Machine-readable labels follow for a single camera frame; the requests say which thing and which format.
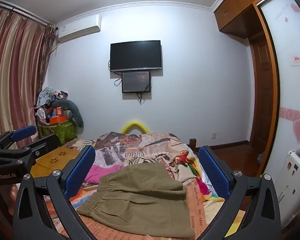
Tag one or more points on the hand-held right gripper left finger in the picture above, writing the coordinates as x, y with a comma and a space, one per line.
80, 172

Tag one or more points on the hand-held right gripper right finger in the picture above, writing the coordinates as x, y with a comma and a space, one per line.
213, 172

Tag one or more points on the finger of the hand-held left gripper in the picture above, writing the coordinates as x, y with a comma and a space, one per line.
43, 143
23, 132

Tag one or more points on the olive green pants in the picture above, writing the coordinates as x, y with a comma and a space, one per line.
140, 200

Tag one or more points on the rainbow plush blanket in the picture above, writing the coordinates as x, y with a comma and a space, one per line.
205, 187

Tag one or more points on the yellow wooden board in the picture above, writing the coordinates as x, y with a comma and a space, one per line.
55, 158

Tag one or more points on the pink cloth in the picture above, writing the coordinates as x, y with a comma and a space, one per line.
102, 173

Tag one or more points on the green patterned box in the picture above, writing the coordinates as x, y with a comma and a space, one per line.
65, 130

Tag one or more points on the orange box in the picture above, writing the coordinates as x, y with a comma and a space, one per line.
58, 119

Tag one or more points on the red box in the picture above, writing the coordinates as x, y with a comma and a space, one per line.
58, 111

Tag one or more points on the pile of clothes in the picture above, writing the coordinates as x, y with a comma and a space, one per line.
50, 96

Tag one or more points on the grey plush toy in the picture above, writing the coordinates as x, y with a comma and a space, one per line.
76, 112

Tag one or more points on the striped pink curtain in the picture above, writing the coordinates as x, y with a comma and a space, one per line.
15, 75

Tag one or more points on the newspaper print blanket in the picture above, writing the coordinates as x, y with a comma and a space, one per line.
150, 145

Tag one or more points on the yellow foam tube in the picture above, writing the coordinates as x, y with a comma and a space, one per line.
135, 125

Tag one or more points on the white cabinet with stickers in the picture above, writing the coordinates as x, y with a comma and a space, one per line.
290, 180

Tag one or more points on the brown wooden door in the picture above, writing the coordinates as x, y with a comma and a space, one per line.
262, 92

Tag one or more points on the small black monitor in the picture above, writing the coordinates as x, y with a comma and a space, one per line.
136, 82

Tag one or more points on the white sliding wardrobe door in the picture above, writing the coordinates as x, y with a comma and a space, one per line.
290, 92

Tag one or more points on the white air conditioner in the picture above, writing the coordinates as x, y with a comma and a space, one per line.
77, 28

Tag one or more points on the wooden overhead cabinet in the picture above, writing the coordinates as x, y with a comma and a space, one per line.
240, 5

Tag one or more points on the wooden bed post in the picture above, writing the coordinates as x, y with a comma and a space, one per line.
192, 143

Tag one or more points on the white wall socket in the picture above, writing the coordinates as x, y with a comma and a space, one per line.
213, 136

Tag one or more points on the black wall television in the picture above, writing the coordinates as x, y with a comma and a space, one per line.
136, 55

